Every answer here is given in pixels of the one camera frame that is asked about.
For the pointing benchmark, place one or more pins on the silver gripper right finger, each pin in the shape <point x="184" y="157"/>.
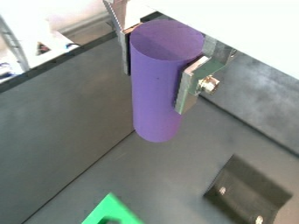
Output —
<point x="197" y="74"/>

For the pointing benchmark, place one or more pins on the purple cylinder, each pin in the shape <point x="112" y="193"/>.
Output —
<point x="162" y="46"/>

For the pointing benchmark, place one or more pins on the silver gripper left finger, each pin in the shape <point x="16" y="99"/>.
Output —
<point x="116" y="9"/>

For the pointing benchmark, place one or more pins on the black curved cradle stand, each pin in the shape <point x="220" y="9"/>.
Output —
<point x="244" y="194"/>

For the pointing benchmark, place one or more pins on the green shape sorter board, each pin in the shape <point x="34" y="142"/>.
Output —
<point x="110" y="210"/>

